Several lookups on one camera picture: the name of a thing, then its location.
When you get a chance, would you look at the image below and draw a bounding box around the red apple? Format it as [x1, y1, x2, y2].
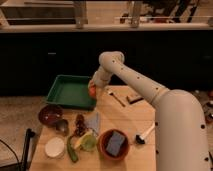
[88, 85, 96, 99]

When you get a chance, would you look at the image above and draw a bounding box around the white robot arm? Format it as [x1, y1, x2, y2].
[92, 51, 211, 171]

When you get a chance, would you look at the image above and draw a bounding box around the green plastic tray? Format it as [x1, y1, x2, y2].
[46, 75, 96, 110]

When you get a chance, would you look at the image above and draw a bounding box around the small fork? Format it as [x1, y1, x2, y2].
[107, 89, 126, 107]

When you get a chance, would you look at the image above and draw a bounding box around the wooden block brush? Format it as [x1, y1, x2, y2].
[126, 94, 143, 104]

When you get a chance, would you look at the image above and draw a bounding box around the grey blue cloth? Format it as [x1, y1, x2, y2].
[86, 113, 100, 136]

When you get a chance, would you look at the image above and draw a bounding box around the dark red grape bunch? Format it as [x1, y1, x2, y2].
[74, 114, 86, 136]

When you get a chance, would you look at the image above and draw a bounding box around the small metal cup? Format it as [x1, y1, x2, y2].
[56, 119, 69, 136]

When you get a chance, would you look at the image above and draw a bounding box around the dark red bowl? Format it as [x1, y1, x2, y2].
[38, 104, 63, 126]

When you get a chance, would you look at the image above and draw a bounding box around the yellow green plush toy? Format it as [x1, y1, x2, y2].
[74, 131, 97, 152]

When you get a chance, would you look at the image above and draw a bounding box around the blue sponge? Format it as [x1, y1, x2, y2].
[106, 131, 125, 156]

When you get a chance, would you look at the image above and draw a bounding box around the orange bowl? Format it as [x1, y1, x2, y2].
[97, 129, 130, 162]

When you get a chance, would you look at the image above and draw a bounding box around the green cucumber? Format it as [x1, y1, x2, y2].
[67, 136, 79, 163]

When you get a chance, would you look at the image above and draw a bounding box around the white round lid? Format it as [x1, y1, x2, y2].
[44, 137, 65, 158]

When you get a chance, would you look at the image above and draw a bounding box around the white handled dish brush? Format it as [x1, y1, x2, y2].
[135, 123, 155, 145]

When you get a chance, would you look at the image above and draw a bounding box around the black chair frame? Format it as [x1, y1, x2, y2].
[0, 128, 36, 171]

